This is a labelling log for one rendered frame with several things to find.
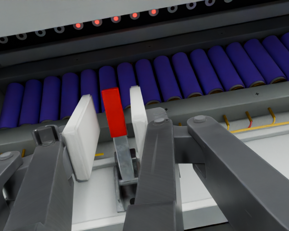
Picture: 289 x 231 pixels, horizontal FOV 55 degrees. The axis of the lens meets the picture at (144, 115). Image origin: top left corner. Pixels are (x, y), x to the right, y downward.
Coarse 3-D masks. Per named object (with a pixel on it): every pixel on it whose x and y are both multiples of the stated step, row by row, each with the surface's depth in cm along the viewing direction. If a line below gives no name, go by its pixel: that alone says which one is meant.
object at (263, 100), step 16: (208, 96) 25; (224, 96) 25; (240, 96) 25; (256, 96) 25; (272, 96) 24; (288, 96) 24; (128, 112) 25; (176, 112) 24; (192, 112) 24; (208, 112) 25; (224, 112) 25; (240, 112) 25; (256, 112) 25; (272, 112) 25; (16, 128) 25; (32, 128) 25; (128, 128) 25; (256, 128) 24; (0, 144) 24; (16, 144) 25; (32, 144) 25
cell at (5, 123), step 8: (8, 88) 30; (16, 88) 30; (24, 88) 31; (8, 96) 29; (16, 96) 29; (8, 104) 28; (16, 104) 28; (8, 112) 27; (16, 112) 28; (0, 120) 27; (8, 120) 27; (16, 120) 27; (0, 128) 26
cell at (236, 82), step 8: (216, 48) 30; (208, 56) 31; (216, 56) 29; (224, 56) 29; (216, 64) 29; (224, 64) 28; (232, 64) 29; (216, 72) 29; (224, 72) 28; (232, 72) 27; (224, 80) 27; (232, 80) 27; (240, 80) 27; (224, 88) 28; (232, 88) 27
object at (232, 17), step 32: (288, 0) 31; (128, 32) 31; (160, 32) 31; (0, 64) 31; (0, 96) 32; (288, 160) 23; (96, 192) 23; (192, 192) 22; (96, 224) 21; (192, 224) 24
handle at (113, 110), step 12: (108, 96) 19; (108, 108) 20; (120, 108) 20; (108, 120) 20; (120, 120) 20; (120, 132) 20; (120, 144) 20; (120, 156) 21; (120, 168) 21; (132, 168) 21
